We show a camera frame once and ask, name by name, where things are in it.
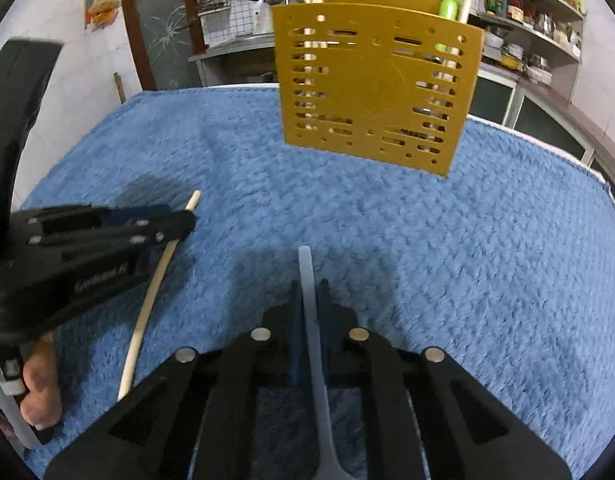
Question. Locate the blue fluffy towel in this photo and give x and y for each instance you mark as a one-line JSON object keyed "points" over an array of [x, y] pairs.
{"points": [[437, 260]]}

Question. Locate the hanging plastic bags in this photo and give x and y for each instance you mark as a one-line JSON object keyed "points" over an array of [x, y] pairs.
{"points": [[103, 7]]}

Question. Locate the red bottle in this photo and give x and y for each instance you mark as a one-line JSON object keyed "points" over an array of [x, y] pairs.
{"points": [[514, 5]]}

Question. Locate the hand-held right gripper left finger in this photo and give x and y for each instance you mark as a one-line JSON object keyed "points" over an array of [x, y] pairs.
{"points": [[295, 340]]}

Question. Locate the beige wooden chopstick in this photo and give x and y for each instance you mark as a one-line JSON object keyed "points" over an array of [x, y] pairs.
{"points": [[142, 320]]}

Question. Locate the white plastic spoon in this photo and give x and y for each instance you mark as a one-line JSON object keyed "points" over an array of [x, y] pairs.
{"points": [[307, 265]]}

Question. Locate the wooden stick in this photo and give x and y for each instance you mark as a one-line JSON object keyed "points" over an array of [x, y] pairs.
{"points": [[119, 89]]}

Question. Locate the steel sink counter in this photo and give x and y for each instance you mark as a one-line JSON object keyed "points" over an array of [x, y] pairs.
{"points": [[227, 60]]}

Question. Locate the person's left hand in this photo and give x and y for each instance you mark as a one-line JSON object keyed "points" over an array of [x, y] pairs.
{"points": [[39, 385]]}

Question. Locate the dark glass door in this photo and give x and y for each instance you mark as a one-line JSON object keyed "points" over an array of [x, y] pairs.
{"points": [[162, 25]]}

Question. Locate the yellow perforated utensil holder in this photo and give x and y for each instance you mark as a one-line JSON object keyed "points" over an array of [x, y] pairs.
{"points": [[367, 90]]}

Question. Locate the glass cabinet door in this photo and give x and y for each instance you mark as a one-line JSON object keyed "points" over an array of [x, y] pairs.
{"points": [[547, 127], [492, 102]]}

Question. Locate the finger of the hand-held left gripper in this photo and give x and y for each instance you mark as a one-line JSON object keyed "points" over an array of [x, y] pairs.
{"points": [[137, 214], [172, 225]]}

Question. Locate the wall shelf with dishes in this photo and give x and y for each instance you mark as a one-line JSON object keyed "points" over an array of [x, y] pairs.
{"points": [[532, 30]]}

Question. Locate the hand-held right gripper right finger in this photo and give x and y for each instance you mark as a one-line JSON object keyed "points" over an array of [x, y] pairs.
{"points": [[325, 325]]}

